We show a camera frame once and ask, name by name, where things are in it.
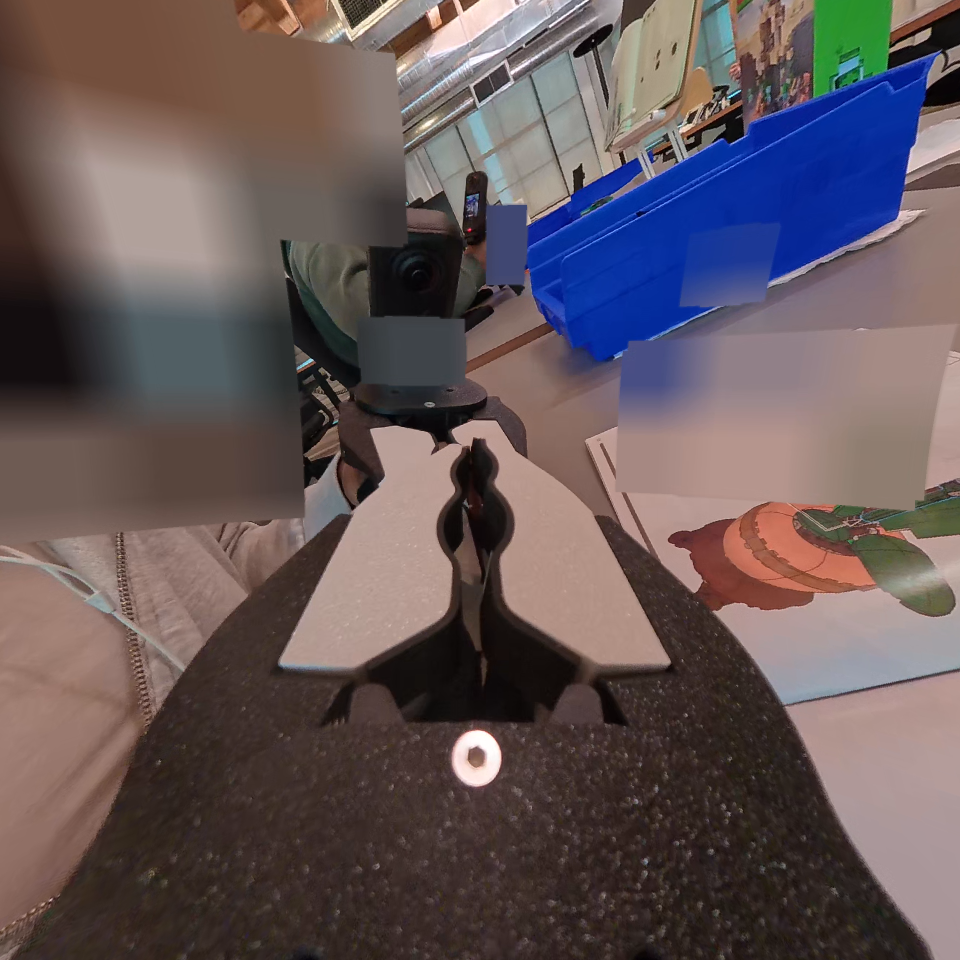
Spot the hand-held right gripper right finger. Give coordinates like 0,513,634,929
474,418,672,674

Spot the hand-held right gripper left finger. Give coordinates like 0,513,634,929
279,426,471,670

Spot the brown toy rod piece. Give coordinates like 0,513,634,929
463,442,489,530

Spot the black office chair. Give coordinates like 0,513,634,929
288,300,355,485

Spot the toy building instruction booklet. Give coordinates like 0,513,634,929
585,427,960,706

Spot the black round stand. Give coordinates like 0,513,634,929
573,21,618,85

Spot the beige moulded chair shell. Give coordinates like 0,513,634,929
603,0,708,156

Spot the large blue plastic bin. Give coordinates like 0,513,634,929
558,52,942,363

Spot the green printed toy box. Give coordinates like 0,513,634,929
731,0,895,127

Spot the white paper sheet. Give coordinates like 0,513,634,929
765,208,928,291

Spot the black action camera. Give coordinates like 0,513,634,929
462,171,489,246

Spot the thin white cable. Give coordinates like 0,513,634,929
0,543,189,672

